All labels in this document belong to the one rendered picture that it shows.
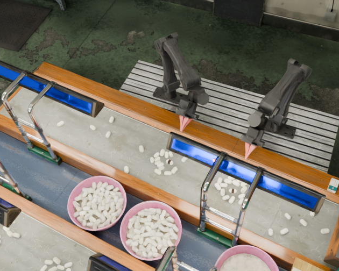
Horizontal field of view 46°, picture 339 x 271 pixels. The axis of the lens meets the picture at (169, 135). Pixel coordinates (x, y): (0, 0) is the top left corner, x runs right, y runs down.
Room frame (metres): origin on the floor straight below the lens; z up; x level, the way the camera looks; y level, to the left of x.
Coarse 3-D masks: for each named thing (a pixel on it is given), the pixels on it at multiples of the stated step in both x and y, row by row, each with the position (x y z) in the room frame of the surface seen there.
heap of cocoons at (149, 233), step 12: (132, 216) 0.74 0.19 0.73; (144, 216) 0.74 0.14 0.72; (156, 216) 0.73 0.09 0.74; (168, 216) 0.73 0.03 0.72; (132, 228) 0.68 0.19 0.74; (144, 228) 0.68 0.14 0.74; (156, 228) 0.68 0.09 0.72; (168, 228) 0.67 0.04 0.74; (132, 240) 0.63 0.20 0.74; (144, 240) 0.63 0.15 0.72; (156, 240) 0.62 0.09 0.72; (168, 240) 0.61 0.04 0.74; (144, 252) 0.57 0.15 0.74; (156, 252) 0.56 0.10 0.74
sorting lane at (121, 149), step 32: (32, 96) 1.49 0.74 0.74; (32, 128) 1.27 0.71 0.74; (64, 128) 1.26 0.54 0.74; (96, 128) 1.24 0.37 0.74; (128, 128) 1.22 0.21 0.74; (128, 160) 1.03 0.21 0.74; (160, 160) 1.01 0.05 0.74; (192, 160) 1.00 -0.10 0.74; (192, 192) 0.83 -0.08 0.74; (256, 192) 0.80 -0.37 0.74; (256, 224) 0.65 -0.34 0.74; (288, 224) 0.64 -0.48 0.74; (320, 224) 0.63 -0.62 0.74; (320, 256) 0.49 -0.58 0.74
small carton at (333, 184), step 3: (330, 180) 0.82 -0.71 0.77; (333, 180) 0.81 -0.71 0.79; (336, 180) 0.81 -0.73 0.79; (330, 183) 0.79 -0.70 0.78; (333, 183) 0.79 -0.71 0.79; (336, 183) 0.79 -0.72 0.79; (330, 186) 0.78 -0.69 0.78; (333, 186) 0.78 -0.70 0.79; (336, 186) 0.78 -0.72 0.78; (327, 189) 0.77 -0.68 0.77; (330, 189) 0.77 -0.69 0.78; (333, 189) 0.76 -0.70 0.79; (336, 189) 0.76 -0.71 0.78; (333, 192) 0.76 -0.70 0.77
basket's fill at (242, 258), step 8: (232, 256) 0.52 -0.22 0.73; (240, 256) 0.52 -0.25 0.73; (248, 256) 0.52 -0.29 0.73; (256, 256) 0.51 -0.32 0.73; (224, 264) 0.49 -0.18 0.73; (232, 264) 0.49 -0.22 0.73; (240, 264) 0.49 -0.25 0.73; (248, 264) 0.49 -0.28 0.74; (256, 264) 0.48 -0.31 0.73; (264, 264) 0.48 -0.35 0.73
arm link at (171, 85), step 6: (162, 54) 1.45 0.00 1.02; (162, 60) 1.48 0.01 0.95; (168, 60) 1.45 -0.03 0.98; (168, 66) 1.44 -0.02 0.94; (168, 72) 1.44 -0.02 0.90; (174, 72) 1.45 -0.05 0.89; (168, 78) 1.43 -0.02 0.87; (174, 78) 1.44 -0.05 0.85; (168, 84) 1.42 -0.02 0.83; (174, 84) 1.43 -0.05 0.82; (168, 90) 1.41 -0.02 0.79
